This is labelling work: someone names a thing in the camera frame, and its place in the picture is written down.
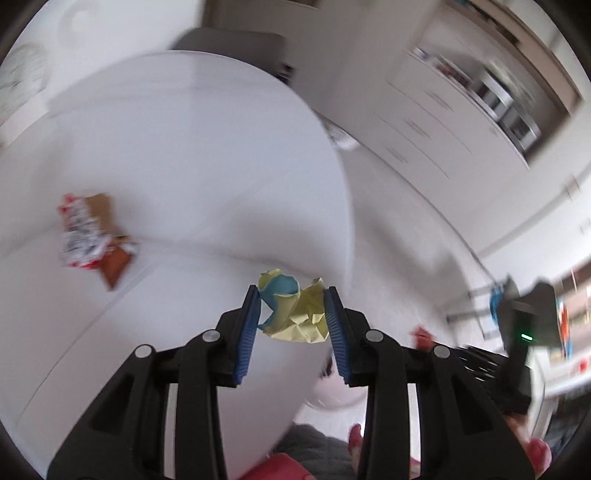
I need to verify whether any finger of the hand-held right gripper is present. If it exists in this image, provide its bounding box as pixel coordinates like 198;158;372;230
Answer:
455;344;509;386

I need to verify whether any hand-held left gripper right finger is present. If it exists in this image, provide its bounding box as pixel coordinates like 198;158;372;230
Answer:
323;286;539;480

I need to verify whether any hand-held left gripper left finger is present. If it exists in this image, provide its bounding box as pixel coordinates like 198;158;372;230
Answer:
46;285;263;480

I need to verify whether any yellow paper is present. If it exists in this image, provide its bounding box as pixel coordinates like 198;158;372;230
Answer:
257;269;331;344

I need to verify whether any blue paper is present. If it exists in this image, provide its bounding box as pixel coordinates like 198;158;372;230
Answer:
257;275;302;330

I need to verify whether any red paper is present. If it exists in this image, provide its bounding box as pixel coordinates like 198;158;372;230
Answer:
412;325;437;352

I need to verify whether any person's right hand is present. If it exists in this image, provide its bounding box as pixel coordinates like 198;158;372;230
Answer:
505;411;555;477

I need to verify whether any grey quilted cloth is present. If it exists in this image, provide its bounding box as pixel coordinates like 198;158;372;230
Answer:
272;422;365;480

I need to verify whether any red cloth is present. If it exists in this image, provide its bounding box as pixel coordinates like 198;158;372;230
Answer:
240;452;315;480

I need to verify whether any dark brown crumpled paper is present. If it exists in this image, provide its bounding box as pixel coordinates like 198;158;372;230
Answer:
99;235;139;291

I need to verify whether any red white crumpled wrapper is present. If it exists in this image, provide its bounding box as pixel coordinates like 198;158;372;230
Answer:
58;194;112;271

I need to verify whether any silver appliance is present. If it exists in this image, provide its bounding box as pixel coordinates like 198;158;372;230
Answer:
471;69;542;153

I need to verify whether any beige drawer cabinet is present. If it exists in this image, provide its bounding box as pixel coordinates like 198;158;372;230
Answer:
332;46;532;204

